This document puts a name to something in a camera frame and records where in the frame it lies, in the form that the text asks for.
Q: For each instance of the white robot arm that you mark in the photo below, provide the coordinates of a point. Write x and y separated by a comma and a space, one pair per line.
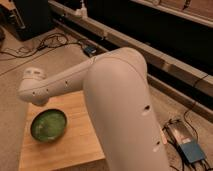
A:
118, 101

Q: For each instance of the white spray bottle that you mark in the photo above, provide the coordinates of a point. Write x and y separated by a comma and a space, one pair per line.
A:
82, 11

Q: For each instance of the small blue device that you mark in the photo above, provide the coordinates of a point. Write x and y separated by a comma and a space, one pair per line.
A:
89, 50

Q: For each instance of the wooden board table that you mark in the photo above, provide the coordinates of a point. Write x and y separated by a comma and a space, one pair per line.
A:
77, 150

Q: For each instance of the green round plate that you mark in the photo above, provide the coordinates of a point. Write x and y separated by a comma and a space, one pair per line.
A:
48, 125

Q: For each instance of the blue power supply box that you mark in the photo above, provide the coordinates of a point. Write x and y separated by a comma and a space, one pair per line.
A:
186, 144

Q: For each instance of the black cabinet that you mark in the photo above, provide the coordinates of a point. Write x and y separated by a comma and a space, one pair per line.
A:
25, 19

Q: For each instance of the long metal rail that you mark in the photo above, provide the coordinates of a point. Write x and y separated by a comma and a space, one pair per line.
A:
167, 63

